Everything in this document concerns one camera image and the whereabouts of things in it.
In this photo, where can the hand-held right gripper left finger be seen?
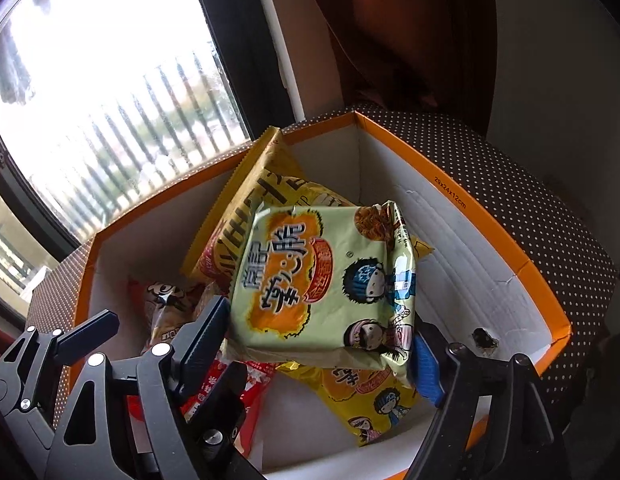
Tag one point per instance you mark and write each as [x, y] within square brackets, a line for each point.
[204, 340]

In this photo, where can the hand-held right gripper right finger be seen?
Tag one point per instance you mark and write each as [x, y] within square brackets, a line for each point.
[430, 370]

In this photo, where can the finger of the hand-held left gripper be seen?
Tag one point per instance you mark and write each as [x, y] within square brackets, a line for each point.
[89, 337]
[224, 410]

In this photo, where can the red snack packet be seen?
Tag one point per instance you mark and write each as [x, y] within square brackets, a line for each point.
[257, 390]

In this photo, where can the yellow noodle snack packet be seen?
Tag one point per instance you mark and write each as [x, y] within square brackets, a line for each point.
[360, 405]

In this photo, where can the pale green noodle snack packet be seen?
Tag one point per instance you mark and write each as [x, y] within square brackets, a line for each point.
[300, 280]

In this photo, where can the orange cardboard box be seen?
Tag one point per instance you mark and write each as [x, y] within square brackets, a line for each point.
[470, 260]

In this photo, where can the large yellow chips bag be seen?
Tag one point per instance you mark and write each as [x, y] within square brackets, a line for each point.
[270, 180]

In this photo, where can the brown polka dot tablecloth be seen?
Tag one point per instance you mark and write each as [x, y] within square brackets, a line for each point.
[540, 210]

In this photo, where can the balcony railing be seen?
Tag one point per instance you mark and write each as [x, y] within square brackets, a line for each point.
[159, 95]

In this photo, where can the hanging grey garment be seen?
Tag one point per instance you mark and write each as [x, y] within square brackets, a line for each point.
[9, 70]

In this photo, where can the black window frame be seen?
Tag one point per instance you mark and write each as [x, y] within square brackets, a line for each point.
[229, 35]

